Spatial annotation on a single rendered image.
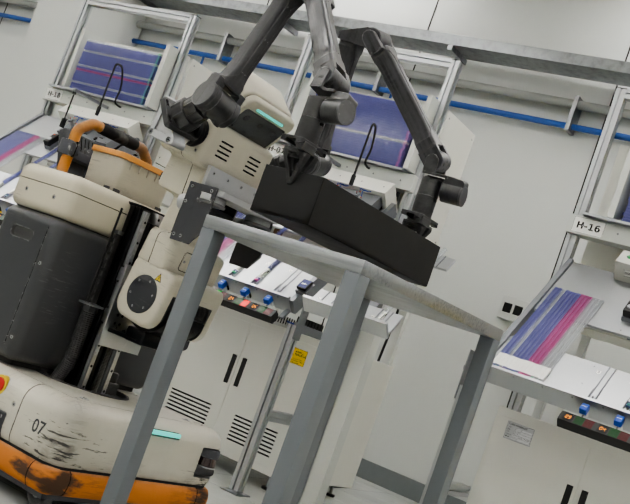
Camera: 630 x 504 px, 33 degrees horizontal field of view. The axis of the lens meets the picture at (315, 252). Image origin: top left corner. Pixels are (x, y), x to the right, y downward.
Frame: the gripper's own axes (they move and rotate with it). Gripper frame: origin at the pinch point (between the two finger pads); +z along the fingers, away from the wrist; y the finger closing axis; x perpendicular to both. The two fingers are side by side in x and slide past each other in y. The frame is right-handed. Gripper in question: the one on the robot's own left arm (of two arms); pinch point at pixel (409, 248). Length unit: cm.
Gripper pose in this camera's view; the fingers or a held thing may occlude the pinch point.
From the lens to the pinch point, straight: 280.8
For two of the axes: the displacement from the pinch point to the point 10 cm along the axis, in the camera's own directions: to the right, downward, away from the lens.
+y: 5.4, 2.6, 8.0
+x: -7.7, -2.2, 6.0
